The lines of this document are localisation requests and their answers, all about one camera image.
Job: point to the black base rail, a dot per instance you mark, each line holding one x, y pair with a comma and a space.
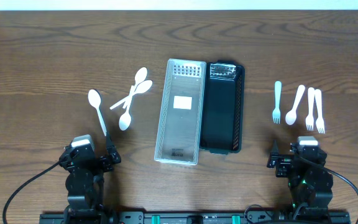
252, 216

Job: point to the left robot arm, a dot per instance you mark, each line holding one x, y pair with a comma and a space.
85, 183

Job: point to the clear plastic basket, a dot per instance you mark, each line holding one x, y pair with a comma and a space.
179, 126

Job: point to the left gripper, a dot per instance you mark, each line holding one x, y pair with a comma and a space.
105, 159

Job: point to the pale blue plastic fork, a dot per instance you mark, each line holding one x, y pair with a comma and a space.
276, 113

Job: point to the white fork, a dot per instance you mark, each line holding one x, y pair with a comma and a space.
319, 106
309, 121

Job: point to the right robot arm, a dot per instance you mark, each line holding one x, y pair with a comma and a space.
310, 186

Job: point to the black plastic basket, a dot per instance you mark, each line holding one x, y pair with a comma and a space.
223, 106

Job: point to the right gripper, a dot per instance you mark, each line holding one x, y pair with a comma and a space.
281, 162

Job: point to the white spoon cluster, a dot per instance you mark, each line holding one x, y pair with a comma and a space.
125, 119
139, 78
140, 89

